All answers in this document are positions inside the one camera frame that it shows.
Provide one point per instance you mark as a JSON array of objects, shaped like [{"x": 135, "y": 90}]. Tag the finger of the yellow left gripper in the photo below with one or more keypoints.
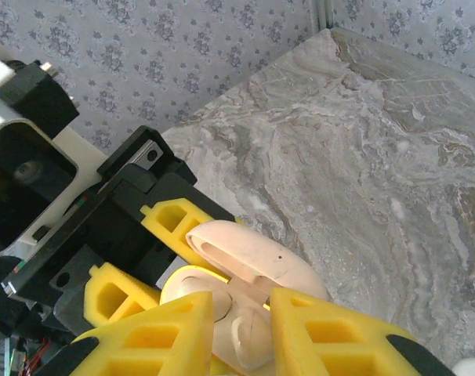
[
  {"x": 167, "y": 223},
  {"x": 104, "y": 297}
]

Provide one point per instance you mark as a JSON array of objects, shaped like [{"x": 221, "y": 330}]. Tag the small white round disc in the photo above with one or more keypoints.
[{"x": 472, "y": 370}]

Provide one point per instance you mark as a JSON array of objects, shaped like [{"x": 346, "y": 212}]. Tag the aluminium frame post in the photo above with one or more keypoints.
[{"x": 323, "y": 13}]

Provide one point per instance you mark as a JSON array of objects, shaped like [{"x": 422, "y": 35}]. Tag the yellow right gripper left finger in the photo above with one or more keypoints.
[{"x": 151, "y": 344}]

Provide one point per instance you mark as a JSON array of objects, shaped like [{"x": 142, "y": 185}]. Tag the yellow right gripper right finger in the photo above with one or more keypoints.
[{"x": 339, "y": 344}]

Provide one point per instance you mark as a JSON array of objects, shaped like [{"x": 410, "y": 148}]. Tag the off-white earbud charging case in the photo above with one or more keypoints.
[{"x": 269, "y": 254}]

